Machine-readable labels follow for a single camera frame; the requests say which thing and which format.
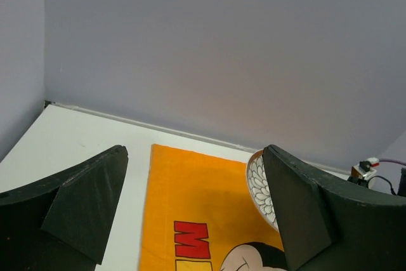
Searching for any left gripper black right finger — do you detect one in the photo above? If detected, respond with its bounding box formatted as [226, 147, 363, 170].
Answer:
[263, 145, 405, 270]

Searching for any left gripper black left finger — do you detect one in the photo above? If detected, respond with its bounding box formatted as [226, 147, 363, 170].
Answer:
[1, 145, 128, 270]

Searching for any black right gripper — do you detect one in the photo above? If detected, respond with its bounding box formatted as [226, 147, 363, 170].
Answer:
[389, 168, 406, 195]

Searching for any floral patterned ceramic plate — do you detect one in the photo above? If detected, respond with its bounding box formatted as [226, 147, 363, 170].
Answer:
[246, 150, 279, 232]

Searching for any orange cartoon mouse cloth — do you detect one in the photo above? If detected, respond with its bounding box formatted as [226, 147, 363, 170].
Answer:
[139, 145, 287, 270]

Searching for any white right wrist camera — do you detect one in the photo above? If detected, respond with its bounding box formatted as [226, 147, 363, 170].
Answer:
[347, 157, 379, 188]

